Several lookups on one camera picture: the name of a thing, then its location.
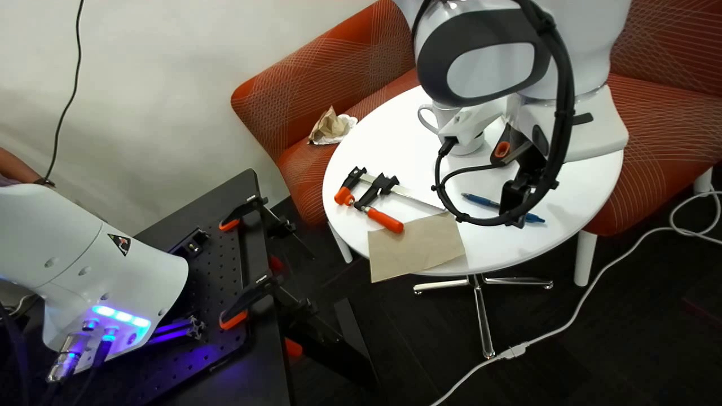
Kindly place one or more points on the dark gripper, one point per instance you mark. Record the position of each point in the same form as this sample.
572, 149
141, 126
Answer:
520, 149

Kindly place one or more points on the dark blue pen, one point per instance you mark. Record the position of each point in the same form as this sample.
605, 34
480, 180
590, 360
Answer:
481, 202

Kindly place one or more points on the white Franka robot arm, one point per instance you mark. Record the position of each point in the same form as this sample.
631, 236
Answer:
75, 262

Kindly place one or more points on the white ceramic mug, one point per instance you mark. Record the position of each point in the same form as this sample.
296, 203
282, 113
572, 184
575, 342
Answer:
424, 113

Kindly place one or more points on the large tan cardboard sheet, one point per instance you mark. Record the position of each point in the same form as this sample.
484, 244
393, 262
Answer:
414, 249

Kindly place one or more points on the chrome table base legs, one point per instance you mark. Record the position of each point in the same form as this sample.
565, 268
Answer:
485, 317

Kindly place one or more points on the orange patterned sofa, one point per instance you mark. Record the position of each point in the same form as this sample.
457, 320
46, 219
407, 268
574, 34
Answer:
661, 135

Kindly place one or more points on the black tripod legs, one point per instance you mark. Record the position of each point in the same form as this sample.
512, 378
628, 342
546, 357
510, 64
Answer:
323, 338

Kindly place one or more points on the black clamp with orange grip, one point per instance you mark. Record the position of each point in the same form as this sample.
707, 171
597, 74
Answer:
235, 319
230, 224

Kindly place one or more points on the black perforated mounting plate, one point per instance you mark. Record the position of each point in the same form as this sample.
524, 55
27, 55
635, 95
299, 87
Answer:
214, 262

